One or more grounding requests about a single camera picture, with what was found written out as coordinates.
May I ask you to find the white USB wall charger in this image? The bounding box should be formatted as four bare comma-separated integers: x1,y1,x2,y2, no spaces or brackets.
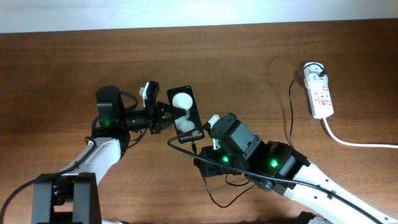
303,62,328,89

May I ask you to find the black Galaxy smartphone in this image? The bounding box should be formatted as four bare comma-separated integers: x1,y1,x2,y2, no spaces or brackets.
167,85,205,144

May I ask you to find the white power strip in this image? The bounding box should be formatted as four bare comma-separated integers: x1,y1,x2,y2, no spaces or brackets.
308,85,334,119

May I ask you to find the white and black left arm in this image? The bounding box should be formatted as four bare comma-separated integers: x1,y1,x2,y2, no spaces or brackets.
31,81,187,223

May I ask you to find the black USB charging cable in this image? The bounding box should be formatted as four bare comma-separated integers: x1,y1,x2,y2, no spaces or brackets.
191,63,327,208

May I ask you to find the white power strip cord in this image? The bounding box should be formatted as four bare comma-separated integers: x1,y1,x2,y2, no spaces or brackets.
321,116,398,149

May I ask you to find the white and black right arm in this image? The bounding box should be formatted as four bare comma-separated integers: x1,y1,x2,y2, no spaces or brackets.
194,113,397,223

